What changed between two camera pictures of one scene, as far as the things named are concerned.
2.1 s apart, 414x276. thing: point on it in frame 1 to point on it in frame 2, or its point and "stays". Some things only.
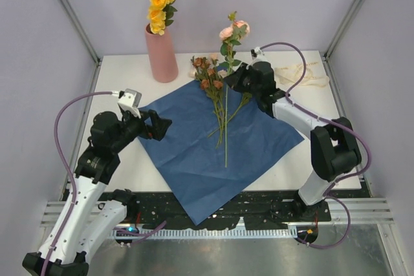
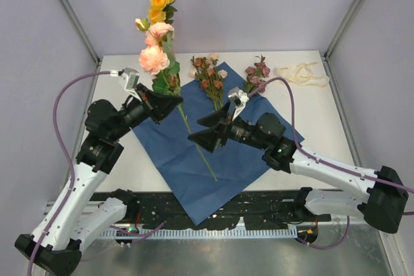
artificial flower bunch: (210, 78) stays
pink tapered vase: (163, 55) to (174, 81)
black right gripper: (235, 79) to (208, 139)
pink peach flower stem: (232, 33) to (158, 57)
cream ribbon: (289, 75) stays
